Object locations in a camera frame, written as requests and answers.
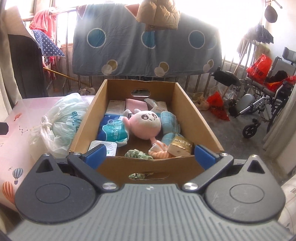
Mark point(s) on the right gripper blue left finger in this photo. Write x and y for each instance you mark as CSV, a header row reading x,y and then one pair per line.
x,y
95,157

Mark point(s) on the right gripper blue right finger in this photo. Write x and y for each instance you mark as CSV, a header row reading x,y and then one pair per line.
x,y
205,157

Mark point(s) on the gold tissue packet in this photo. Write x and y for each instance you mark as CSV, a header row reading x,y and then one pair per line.
x,y
180,146

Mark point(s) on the blue white tissue pack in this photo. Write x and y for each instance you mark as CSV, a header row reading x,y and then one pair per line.
x,y
112,129

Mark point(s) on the green white scrunchie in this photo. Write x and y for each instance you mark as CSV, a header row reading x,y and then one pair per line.
x,y
135,153

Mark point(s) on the orange striped knotted towel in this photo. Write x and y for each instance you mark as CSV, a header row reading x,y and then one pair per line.
x,y
159,150

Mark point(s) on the blue checked plush cloth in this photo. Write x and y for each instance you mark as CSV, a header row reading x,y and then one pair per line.
x,y
170,127

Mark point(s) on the white teal plastic bag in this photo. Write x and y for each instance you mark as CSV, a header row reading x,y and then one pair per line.
x,y
58,127

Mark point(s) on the white printed paper box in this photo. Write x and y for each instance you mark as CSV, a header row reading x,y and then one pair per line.
x,y
116,107

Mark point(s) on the red bag on floor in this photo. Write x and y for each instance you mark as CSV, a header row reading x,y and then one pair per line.
x,y
216,106

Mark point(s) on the pink white plush doll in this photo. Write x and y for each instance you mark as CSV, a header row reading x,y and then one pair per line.
x,y
145,124

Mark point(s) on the pink checked pack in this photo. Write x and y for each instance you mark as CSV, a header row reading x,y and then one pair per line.
x,y
133,104

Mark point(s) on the white sneakers pair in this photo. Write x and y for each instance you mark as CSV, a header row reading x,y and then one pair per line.
x,y
87,91

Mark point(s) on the white orange snack bag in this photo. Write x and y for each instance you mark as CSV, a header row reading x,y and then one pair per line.
x,y
156,106

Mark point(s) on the wheelchair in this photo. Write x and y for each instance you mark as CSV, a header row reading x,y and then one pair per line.
x,y
269,98

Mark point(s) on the yellow broom stick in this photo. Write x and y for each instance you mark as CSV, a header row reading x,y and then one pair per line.
x,y
66,76

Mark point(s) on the red plastic bag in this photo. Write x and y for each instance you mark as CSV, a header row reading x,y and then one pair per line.
x,y
259,70

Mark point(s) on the navy star fabric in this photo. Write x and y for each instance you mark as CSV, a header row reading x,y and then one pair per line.
x,y
47,46

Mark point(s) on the blue circle pattern blanket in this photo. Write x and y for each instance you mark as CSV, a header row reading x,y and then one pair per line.
x,y
109,41

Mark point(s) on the black cabinet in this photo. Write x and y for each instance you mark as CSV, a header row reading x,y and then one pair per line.
x,y
27,64

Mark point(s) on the pink hanging garment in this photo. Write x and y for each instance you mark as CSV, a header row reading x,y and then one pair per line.
x,y
45,21

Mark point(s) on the tan hanging garment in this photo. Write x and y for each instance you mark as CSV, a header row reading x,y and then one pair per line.
x,y
159,15

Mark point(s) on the black hanging cap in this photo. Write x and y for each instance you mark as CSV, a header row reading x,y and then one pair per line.
x,y
270,14

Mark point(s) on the beige curtain cloth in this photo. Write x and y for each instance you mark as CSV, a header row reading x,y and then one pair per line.
x,y
11,23

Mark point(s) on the black bag on rail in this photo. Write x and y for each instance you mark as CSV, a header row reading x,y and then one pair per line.
x,y
226,78

